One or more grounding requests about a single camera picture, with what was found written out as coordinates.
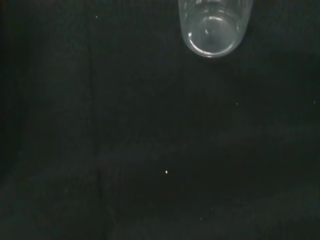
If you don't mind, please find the black cloth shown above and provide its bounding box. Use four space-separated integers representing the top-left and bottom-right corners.
0 0 320 240

